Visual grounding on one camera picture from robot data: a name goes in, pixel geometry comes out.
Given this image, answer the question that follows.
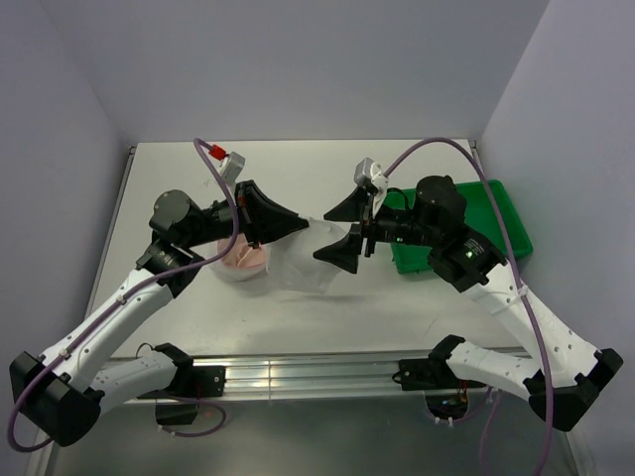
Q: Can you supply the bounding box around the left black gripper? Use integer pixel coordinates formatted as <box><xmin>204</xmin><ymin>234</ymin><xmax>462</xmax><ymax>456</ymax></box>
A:
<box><xmin>183</xmin><ymin>179</ymin><xmax>308</xmax><ymax>249</ymax></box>

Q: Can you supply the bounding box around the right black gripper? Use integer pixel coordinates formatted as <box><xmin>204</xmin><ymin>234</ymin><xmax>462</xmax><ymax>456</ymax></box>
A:
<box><xmin>313</xmin><ymin>184</ymin><xmax>439</xmax><ymax>272</ymax></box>

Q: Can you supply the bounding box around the beige bra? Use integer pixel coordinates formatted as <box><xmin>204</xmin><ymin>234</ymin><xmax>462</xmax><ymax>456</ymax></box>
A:
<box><xmin>220</xmin><ymin>234</ymin><xmax>267</xmax><ymax>270</ymax></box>

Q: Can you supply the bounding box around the white cloth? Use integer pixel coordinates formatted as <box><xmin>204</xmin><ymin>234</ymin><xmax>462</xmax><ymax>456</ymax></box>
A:
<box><xmin>266</xmin><ymin>216</ymin><xmax>346</xmax><ymax>294</ymax></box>

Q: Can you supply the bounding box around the mesh laundry bag pink trim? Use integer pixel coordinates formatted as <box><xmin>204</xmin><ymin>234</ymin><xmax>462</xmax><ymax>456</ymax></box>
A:
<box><xmin>210</xmin><ymin>233</ymin><xmax>270</xmax><ymax>283</ymax></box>

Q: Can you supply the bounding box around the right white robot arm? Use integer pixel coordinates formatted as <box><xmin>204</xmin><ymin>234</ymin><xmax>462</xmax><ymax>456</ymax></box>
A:
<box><xmin>314</xmin><ymin>176</ymin><xmax>623</xmax><ymax>431</ymax></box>

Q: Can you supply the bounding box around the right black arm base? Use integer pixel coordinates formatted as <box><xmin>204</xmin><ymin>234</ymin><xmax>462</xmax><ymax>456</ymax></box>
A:
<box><xmin>394</xmin><ymin>354</ymin><xmax>490</xmax><ymax>422</ymax></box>

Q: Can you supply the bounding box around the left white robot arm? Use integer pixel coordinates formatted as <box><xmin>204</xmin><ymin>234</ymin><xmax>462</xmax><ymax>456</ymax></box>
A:
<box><xmin>7</xmin><ymin>180</ymin><xmax>310</xmax><ymax>452</ymax></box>

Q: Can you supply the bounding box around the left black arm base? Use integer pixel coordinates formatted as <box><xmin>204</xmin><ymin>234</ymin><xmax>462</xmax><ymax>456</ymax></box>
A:
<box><xmin>153</xmin><ymin>366</ymin><xmax>227</xmax><ymax>438</ymax></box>

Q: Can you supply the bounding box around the green plastic tray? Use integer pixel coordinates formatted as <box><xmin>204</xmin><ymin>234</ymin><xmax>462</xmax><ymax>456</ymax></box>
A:
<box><xmin>384</xmin><ymin>179</ymin><xmax>534</xmax><ymax>274</ymax></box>

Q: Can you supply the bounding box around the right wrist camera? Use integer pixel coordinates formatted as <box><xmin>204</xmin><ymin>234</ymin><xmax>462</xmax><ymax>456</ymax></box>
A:
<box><xmin>353</xmin><ymin>158</ymin><xmax>389</xmax><ymax>218</ymax></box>

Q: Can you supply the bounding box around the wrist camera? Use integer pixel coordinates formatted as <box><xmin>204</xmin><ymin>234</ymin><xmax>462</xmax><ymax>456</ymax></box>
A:
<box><xmin>208</xmin><ymin>144</ymin><xmax>246</xmax><ymax>186</ymax></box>
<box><xmin>353</xmin><ymin>158</ymin><xmax>389</xmax><ymax>218</ymax></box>

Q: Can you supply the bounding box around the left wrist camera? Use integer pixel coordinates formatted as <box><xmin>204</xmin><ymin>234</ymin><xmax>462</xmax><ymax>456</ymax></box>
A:
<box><xmin>208</xmin><ymin>144</ymin><xmax>246</xmax><ymax>186</ymax></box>

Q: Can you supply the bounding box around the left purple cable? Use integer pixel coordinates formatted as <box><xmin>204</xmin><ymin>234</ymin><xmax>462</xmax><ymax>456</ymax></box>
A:
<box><xmin>7</xmin><ymin>137</ymin><xmax>247</xmax><ymax>453</ymax></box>

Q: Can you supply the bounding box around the aluminium frame rail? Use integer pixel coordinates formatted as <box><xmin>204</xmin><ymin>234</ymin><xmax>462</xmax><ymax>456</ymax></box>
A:
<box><xmin>49</xmin><ymin>349</ymin><xmax>570</xmax><ymax>403</ymax></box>

